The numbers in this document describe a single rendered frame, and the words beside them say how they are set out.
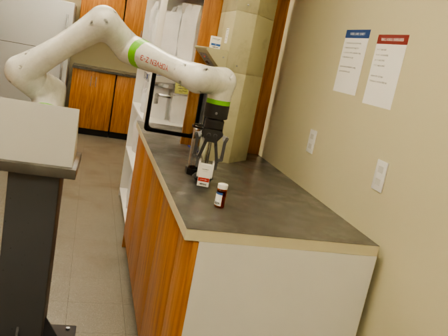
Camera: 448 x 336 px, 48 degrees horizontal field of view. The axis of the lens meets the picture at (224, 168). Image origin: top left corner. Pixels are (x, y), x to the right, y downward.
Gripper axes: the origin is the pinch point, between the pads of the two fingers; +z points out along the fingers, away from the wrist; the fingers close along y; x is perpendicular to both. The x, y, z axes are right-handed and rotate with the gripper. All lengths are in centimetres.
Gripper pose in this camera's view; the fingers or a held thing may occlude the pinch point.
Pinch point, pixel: (205, 169)
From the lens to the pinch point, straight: 198.4
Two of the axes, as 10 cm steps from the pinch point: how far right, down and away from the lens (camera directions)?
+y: -9.8, -1.8, -0.5
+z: -1.9, 9.6, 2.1
